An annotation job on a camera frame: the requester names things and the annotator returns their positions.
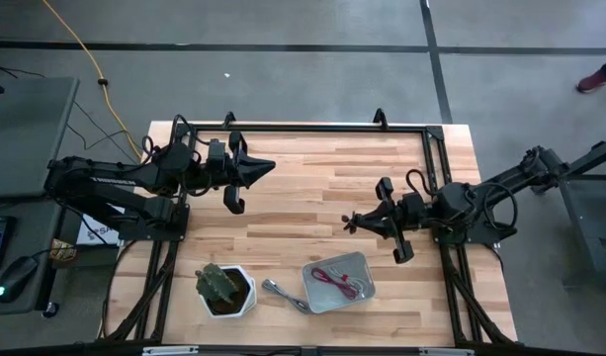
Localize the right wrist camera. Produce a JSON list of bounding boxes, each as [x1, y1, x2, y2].
[[401, 192, 428, 223]]

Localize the black computer mouse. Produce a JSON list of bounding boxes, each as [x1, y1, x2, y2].
[[0, 255, 40, 305]]

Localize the dark metal side stand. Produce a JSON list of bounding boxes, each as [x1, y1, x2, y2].
[[554, 134, 606, 288]]

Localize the thin black floor cable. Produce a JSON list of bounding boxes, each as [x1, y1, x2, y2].
[[0, 60, 141, 167]]

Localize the person's red shoe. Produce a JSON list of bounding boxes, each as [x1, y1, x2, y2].
[[574, 68, 606, 95]]

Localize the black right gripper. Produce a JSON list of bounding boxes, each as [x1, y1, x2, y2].
[[353, 176, 415, 265]]

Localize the yellow extension cord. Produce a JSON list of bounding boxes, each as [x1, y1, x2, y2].
[[42, 0, 144, 162]]

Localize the grey slanted panel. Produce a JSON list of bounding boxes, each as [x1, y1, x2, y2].
[[0, 75, 80, 200]]

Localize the black aluminium table frame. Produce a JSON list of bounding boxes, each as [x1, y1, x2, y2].
[[102, 121, 516, 347]]

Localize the potted cactus in white pot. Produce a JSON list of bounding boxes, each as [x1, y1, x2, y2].
[[196, 264, 258, 320]]

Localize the red USB-C cable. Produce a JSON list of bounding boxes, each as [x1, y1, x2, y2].
[[309, 267, 360, 302]]

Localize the green cactus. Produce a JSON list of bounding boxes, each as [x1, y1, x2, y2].
[[194, 263, 239, 305]]

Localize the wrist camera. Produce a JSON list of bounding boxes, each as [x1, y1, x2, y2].
[[206, 138, 228, 160], [401, 192, 428, 223]]

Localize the white printed label plate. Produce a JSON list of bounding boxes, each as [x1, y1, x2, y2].
[[76, 205, 126, 247]]

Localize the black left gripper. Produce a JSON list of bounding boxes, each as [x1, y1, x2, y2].
[[206, 130, 277, 216]]

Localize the small patterned round object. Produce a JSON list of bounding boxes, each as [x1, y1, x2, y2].
[[48, 238, 78, 264]]

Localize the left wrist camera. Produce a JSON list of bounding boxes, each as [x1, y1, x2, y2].
[[206, 138, 228, 160]]

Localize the clear grey plastic tray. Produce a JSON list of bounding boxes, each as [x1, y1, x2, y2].
[[302, 251, 377, 315]]

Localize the dark grey desk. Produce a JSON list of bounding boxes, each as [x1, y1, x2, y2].
[[0, 170, 86, 317]]

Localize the silver table edge bracket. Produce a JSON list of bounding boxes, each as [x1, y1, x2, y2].
[[140, 345, 201, 356], [417, 347, 476, 356]]

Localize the grey braided cable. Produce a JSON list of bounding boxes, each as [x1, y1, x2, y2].
[[261, 278, 312, 314]]

